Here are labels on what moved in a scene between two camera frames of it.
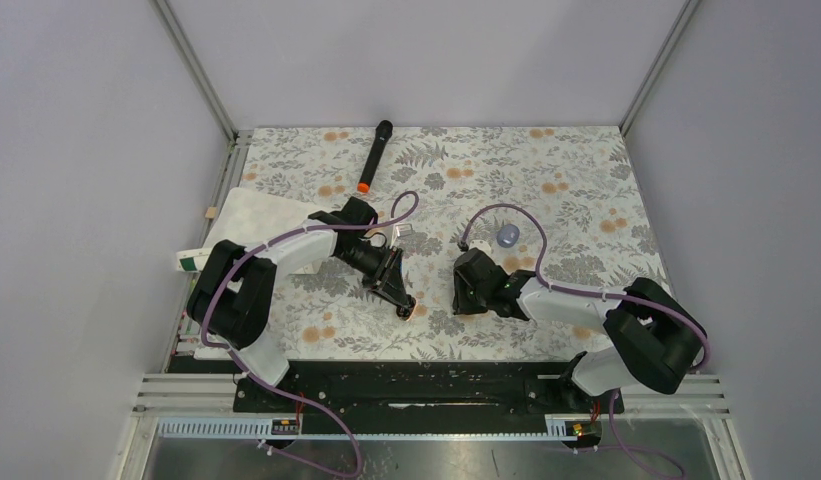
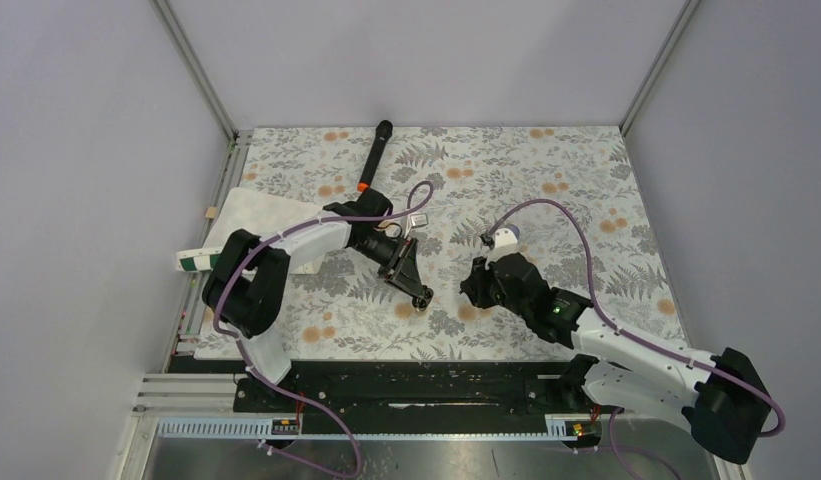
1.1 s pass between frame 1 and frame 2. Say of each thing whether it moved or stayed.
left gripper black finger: moved
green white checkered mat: stayed
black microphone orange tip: stayed
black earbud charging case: moved
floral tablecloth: stayed
